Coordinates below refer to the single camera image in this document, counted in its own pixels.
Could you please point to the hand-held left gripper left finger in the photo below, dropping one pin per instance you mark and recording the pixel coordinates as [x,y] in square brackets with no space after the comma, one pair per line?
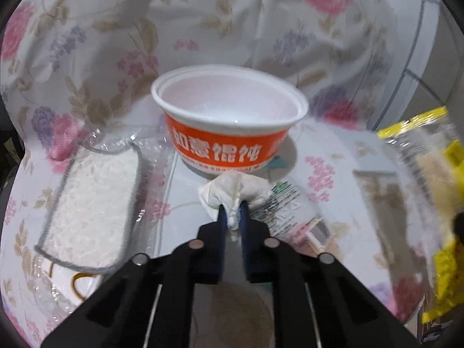
[221,224]

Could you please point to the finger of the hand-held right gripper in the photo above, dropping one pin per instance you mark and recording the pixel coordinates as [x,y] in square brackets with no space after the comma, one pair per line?
[459,234]

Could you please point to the floral printed cloth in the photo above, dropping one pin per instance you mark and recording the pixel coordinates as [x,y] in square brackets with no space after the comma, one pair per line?
[108,61]

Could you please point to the yellow snack packet cream contents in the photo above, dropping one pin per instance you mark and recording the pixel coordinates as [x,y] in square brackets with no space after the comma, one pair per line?
[435,174]

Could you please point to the printed clear plastic wrapper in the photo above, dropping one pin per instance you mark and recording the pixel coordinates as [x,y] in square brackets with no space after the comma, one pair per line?
[290,210]

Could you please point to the grey white fluffy cloth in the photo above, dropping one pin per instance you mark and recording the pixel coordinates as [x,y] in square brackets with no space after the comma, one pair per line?
[90,203]

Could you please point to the clear plastic tray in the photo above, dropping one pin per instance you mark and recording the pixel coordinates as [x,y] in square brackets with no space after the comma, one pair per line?
[154,188]

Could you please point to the orange white instant noodle bowl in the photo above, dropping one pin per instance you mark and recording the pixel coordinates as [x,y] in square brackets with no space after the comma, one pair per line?
[217,152]

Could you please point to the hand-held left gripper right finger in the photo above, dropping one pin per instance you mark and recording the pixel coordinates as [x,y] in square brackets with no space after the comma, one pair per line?
[246,224]

